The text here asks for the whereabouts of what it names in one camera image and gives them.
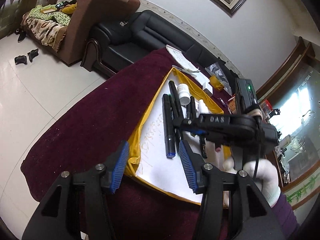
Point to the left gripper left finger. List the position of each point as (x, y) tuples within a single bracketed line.
[(115, 166)]

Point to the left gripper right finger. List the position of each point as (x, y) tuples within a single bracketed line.
[(192, 165)]

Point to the black marker blue cap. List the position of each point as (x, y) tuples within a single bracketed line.
[(168, 127)]

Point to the black gel pen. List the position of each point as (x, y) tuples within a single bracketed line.
[(188, 111)]

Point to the large white pill bottle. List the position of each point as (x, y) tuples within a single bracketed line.
[(183, 94)]

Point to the black marker green cap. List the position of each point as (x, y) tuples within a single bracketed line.
[(175, 102)]

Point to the black marker yellow cap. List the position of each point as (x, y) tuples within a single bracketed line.
[(203, 147)]

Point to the black marker olive cap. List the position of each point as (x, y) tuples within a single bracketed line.
[(192, 107)]

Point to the slim white bottle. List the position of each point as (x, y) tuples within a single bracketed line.
[(203, 109)]

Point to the purple sleeved right forearm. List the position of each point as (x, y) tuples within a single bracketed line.
[(286, 217)]

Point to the white gloved right hand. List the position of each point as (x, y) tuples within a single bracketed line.
[(266, 177)]

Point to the red lid clear jar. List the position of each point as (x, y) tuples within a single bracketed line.
[(266, 107)]

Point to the orange contents plastic jar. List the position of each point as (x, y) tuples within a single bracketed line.
[(232, 105)]

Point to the yellow tape roll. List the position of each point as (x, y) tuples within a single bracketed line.
[(216, 83)]

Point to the white charger adapter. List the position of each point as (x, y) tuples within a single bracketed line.
[(207, 88)]

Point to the clear plastic bag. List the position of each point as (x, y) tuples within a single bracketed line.
[(215, 69)]

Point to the silver pen by notebook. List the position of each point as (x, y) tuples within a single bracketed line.
[(185, 70)]

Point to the white paper notebook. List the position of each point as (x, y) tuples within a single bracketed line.
[(180, 58)]

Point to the black leather sofa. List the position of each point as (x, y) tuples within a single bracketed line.
[(111, 46)]

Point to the brown armchair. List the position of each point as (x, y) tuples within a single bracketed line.
[(87, 14)]

